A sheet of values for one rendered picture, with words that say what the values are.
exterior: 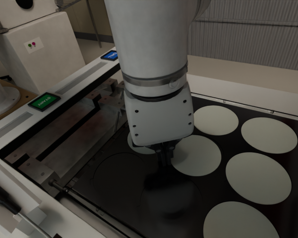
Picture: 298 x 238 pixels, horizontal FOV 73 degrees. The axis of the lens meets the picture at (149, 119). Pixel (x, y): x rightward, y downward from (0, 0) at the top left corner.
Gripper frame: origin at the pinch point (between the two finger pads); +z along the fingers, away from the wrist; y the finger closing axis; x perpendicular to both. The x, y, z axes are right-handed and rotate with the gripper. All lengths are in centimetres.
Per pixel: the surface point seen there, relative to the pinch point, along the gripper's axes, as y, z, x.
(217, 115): -14.4, 2.1, -9.1
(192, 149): -5.8, 2.0, -1.0
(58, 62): 81, 61, -208
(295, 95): -43.6, 10.0, -18.5
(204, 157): -7.2, 2.0, 1.4
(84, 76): 16.0, -3.6, -29.8
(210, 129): -11.3, 2.1, -5.2
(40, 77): 100, 65, -188
